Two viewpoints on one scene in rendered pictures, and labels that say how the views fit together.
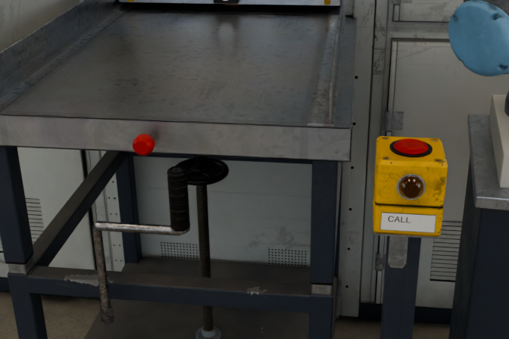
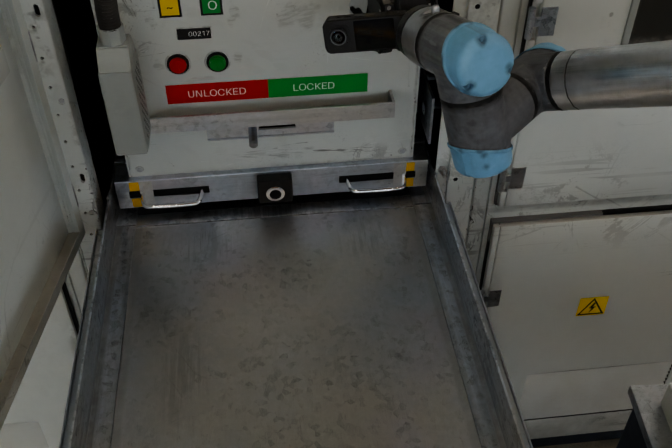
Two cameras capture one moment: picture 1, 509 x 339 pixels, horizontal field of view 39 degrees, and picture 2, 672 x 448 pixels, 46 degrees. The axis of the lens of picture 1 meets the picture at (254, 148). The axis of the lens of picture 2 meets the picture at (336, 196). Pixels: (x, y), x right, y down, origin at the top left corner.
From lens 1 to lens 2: 0.89 m
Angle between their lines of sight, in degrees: 21
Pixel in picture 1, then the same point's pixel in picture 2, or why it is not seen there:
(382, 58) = (477, 239)
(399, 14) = (505, 200)
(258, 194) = not seen: hidden behind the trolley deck
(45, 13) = (33, 283)
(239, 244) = not seen: hidden behind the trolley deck
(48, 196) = (49, 418)
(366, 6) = (462, 191)
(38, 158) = (30, 386)
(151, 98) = not seen: outside the picture
